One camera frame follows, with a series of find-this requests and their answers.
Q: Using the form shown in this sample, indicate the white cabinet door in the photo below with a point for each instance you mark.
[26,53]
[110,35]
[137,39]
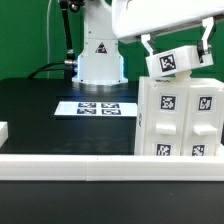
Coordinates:
[166,105]
[204,118]

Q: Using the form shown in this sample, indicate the white cabinet body box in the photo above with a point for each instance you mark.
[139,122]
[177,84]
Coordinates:
[182,78]

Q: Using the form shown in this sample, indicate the white base marker plate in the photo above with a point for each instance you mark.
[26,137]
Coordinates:
[101,109]

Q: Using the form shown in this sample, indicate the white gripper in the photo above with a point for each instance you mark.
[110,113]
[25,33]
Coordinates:
[133,18]

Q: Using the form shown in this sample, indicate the white U-shaped fence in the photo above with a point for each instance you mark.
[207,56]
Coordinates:
[110,168]

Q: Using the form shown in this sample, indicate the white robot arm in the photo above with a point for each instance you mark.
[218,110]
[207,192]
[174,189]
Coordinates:
[105,25]

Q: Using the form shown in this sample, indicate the white cabinet top block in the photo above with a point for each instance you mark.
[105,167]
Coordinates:
[181,59]

